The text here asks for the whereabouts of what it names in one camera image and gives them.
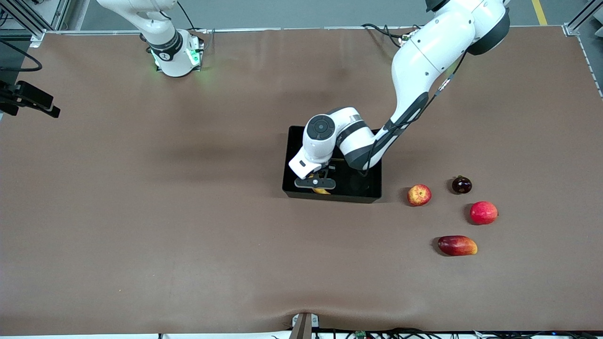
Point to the black plastic box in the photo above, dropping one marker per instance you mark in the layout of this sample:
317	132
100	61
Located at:
362	188

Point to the red peach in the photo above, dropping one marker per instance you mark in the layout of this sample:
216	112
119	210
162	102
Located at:
483	213

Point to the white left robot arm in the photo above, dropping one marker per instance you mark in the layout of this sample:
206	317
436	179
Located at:
424	52

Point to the red and yellow mango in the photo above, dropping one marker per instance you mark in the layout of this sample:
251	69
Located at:
457	246

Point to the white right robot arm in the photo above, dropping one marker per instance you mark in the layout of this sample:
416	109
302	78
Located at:
172	56

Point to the dark purple mangosteen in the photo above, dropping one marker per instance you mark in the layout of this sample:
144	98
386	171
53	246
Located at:
461	185

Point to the red and yellow apple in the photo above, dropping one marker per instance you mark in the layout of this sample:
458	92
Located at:
419	195

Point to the aluminium corner frame profile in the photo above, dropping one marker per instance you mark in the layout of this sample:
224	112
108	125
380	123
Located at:
582	16

